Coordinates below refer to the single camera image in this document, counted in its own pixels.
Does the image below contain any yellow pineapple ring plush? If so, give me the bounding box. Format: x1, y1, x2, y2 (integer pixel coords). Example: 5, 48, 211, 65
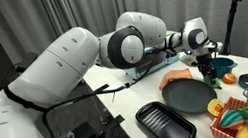
205, 96, 228, 120

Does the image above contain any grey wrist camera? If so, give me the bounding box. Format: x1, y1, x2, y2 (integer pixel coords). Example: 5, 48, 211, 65
206, 39, 226, 56

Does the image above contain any striped watermelon slice plush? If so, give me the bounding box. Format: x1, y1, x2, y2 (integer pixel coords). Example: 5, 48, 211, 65
216, 107, 247, 133

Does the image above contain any orange cloth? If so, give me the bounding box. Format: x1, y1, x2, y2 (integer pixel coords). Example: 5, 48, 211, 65
155, 66, 196, 92

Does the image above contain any orange fruit plush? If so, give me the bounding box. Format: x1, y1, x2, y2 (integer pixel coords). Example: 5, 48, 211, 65
221, 72, 238, 86
213, 104, 225, 115

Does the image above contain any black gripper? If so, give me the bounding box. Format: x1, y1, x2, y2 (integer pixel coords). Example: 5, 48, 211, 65
195, 51, 222, 88

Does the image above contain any teal toy pot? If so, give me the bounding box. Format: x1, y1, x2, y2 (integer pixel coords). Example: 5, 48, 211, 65
209, 53, 241, 80

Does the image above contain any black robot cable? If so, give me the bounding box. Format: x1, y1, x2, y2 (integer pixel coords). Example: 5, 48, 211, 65
0, 26, 235, 138

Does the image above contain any black table edge strap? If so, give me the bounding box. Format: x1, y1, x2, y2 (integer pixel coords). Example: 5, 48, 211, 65
92, 83, 112, 95
114, 112, 127, 125

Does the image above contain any light blue toy oven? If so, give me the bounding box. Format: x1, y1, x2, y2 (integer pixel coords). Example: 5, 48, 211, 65
118, 29, 183, 82

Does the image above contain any grey curtain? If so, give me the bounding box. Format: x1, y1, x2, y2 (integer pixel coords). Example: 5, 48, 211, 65
0, 0, 248, 112

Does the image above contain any black grill tray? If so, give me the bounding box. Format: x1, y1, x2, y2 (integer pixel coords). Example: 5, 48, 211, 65
132, 94, 199, 138

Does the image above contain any green pear plush toy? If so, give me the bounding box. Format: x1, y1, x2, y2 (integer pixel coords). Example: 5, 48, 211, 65
202, 71, 223, 93

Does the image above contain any grey plate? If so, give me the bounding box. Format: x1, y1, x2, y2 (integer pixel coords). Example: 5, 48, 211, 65
159, 73, 221, 120

